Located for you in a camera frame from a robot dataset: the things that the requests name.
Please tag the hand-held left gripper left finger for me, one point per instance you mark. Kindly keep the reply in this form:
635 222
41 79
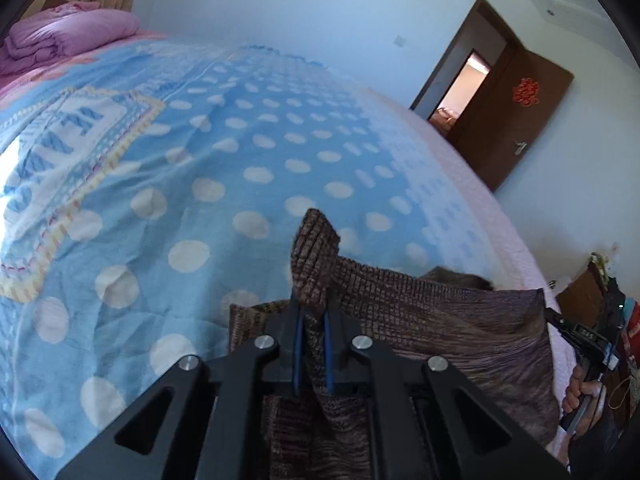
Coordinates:
297 350

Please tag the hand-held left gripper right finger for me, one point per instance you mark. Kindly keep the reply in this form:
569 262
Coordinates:
329 355

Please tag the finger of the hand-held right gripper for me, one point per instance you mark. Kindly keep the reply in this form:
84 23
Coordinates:
560 322

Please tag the brown knit sun-pattern sweater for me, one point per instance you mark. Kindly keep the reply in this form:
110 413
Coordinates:
450 320

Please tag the person's right hand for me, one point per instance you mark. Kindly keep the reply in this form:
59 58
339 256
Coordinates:
585 392

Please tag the red cartoon-print quilt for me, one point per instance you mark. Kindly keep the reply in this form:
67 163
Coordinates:
634 325

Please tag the brown wooden desk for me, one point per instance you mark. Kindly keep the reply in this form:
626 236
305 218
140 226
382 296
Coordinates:
580 290

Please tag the green patterned cloth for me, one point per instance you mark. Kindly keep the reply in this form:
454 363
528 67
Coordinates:
597 262

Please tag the dark cloth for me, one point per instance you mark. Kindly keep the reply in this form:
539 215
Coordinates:
600 455

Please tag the brown wooden door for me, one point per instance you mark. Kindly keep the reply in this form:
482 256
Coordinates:
505 130

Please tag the blue dotted blanket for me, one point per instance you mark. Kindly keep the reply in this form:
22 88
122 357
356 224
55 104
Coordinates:
200 160

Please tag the red paper door decoration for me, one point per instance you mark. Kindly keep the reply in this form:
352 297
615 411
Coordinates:
527 92

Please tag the folded pink quilt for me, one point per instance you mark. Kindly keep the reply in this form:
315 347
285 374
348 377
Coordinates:
65 35

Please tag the brown door frame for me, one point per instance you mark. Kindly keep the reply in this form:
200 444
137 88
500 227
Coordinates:
450 50

